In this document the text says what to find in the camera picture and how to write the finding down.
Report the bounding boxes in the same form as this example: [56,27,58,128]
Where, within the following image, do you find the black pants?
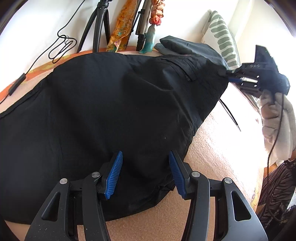
[1,53,228,225]

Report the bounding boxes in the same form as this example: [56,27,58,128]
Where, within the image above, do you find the gloved right hand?
[259,90,295,161]

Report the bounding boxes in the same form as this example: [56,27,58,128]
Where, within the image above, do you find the green striped white pillow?
[201,11,241,70]

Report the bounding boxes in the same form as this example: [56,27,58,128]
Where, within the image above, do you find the folded dark clothes stack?
[154,36,229,70]

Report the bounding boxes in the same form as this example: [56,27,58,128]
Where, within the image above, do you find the folded black tripod stick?
[135,0,152,51]

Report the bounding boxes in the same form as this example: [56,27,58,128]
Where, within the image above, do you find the orange patterned cloth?
[106,0,139,52]

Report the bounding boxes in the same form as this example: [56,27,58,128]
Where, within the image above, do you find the black tripod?
[77,0,111,53]

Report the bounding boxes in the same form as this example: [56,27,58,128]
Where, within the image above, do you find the orange floral bed sheet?
[1,46,136,100]

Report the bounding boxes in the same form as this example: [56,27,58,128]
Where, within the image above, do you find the black cable with inline switch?
[0,0,86,105]

